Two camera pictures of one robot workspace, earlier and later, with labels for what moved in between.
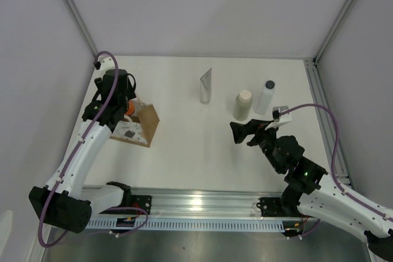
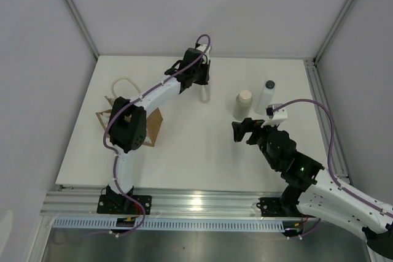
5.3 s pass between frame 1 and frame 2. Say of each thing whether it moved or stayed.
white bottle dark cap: stayed
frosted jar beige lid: stayed
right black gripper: stayed
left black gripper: moved
